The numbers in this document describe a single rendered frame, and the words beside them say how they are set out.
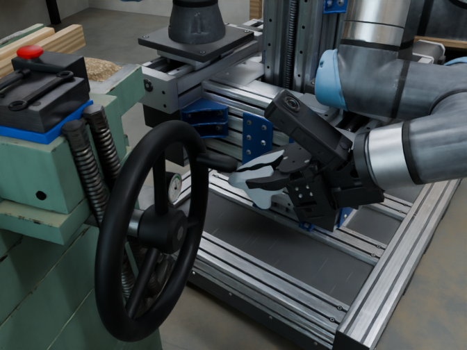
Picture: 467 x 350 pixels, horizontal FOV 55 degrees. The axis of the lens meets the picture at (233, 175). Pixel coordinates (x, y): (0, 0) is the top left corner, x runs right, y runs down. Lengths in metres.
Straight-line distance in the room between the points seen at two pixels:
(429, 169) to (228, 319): 1.09
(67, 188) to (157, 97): 0.64
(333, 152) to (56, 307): 0.49
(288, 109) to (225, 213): 1.03
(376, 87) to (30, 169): 0.42
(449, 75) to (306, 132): 0.18
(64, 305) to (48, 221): 0.26
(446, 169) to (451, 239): 1.42
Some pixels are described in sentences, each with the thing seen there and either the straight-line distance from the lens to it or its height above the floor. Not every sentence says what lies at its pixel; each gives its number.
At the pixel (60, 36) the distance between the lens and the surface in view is 0.92.
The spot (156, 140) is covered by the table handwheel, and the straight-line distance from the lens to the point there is 0.51.
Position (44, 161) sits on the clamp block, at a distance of 0.52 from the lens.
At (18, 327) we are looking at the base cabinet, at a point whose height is 0.68.
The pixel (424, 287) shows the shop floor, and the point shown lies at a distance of 1.72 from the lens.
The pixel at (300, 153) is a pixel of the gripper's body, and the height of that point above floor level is 0.90.
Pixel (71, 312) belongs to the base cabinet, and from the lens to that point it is 0.82.
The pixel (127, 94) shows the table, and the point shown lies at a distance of 0.82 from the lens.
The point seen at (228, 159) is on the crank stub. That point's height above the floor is 0.87.
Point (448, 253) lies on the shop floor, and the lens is 1.87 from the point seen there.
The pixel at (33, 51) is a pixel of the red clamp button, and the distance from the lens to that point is 0.60.
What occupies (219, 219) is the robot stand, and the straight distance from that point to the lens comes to 1.52.
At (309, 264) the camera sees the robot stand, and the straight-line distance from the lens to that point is 1.39.
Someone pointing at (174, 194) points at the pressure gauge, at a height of 0.65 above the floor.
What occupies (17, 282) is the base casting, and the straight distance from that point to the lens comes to 0.68.
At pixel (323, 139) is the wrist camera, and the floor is 0.94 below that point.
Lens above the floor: 1.22
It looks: 36 degrees down
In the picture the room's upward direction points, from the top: straight up
